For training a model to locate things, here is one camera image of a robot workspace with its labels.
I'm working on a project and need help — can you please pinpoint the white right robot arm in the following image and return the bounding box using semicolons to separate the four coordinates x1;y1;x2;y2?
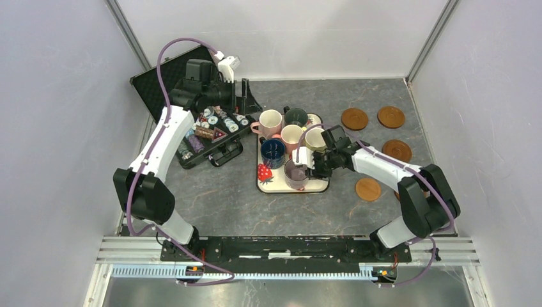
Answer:
292;125;460;261

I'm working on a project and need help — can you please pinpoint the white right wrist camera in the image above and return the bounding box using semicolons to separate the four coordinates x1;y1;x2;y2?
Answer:
291;146;314;169

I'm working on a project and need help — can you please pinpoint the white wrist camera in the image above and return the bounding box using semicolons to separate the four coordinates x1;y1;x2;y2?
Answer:
291;146;314;169
217;56;241;83

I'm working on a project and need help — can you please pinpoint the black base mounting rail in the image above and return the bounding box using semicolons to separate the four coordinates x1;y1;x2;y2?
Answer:
187;235;412;275

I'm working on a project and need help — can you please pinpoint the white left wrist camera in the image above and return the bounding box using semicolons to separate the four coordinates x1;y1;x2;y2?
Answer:
217;56;241;83

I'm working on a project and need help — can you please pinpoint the dark blue mug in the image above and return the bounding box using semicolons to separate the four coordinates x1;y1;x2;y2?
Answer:
259;138;286;169

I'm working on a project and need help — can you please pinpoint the pink mug with handle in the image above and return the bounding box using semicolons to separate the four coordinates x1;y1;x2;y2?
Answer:
250;109;283;139

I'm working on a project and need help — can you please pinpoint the dark green mug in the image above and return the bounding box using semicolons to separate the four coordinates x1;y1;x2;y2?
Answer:
283;106;309;127

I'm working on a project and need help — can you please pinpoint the light green cup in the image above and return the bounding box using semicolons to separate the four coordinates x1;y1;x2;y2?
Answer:
305;127;327;152

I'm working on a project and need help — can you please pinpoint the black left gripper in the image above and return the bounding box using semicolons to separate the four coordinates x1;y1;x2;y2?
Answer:
202;76;261;116

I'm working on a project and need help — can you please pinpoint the light brown wooden coaster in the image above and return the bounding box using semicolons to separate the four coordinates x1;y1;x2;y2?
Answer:
355;178;382;201

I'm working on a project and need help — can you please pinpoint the purple glass mug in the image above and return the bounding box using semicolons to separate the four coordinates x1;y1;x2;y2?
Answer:
284;159;309;191

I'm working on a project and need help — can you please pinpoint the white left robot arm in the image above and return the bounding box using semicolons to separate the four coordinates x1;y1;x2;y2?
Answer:
113;56;261;261

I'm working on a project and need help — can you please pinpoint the strawberry pattern white tray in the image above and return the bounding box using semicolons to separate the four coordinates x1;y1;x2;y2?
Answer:
256;114;329;194

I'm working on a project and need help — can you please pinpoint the pink cup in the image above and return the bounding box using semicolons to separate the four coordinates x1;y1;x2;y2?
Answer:
280;124;304;155

